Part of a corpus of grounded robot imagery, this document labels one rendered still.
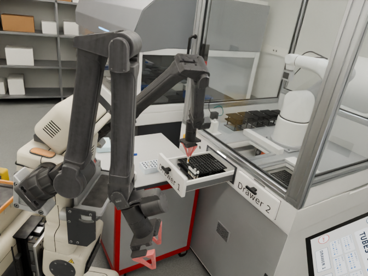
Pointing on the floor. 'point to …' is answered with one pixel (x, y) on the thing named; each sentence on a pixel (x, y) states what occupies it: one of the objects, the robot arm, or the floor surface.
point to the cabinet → (250, 236)
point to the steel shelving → (40, 92)
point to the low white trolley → (116, 243)
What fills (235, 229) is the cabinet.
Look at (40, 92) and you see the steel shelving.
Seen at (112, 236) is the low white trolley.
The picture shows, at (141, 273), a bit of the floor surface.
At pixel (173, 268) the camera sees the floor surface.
